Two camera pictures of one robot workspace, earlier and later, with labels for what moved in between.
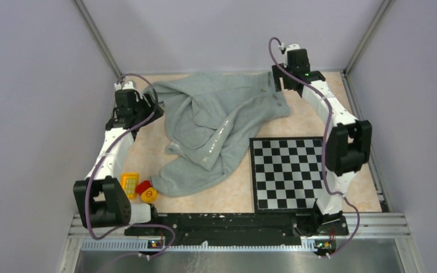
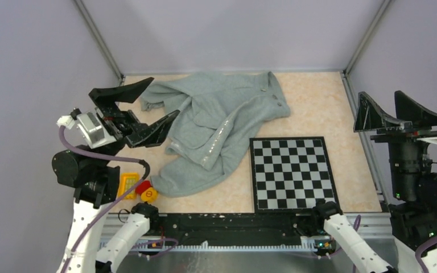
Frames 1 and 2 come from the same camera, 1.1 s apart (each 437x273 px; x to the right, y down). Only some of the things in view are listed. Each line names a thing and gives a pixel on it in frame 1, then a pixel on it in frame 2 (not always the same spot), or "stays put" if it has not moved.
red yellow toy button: [148, 193] stays put
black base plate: [239, 229] stays put
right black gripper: [278, 73] -> [407, 110]
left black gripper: [143, 101] -> [123, 122]
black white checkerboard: [288, 173] stays put
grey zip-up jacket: [209, 117] stays put
